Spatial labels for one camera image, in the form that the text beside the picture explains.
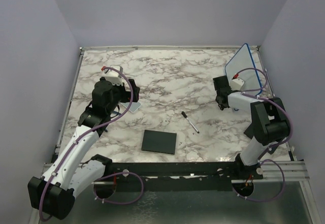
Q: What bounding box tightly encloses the blue-framed whiteboard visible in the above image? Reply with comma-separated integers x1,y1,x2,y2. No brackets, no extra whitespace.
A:
224,43,263,112

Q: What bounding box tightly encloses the white black whiteboard marker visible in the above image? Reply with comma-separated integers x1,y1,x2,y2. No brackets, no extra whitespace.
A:
181,111,200,134

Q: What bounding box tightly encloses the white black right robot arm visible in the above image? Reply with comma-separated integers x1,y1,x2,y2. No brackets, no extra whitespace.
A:
213,76,291,179

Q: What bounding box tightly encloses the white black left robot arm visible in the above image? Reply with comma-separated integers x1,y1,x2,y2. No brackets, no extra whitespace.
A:
27,77,140,221

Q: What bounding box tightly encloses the small white-framed grey tablet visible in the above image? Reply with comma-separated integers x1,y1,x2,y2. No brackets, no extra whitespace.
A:
120,102,142,113

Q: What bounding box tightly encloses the black rectangular eraser pad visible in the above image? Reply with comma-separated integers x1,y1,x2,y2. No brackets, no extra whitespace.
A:
141,130,177,155

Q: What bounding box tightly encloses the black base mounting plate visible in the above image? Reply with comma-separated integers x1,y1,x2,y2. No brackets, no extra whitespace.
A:
52,159,265,193

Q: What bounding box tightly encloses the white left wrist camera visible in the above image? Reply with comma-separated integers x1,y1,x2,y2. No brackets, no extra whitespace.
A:
100,66,124,86

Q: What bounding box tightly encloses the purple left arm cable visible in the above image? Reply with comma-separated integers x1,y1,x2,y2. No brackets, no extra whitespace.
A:
40,66,144,222

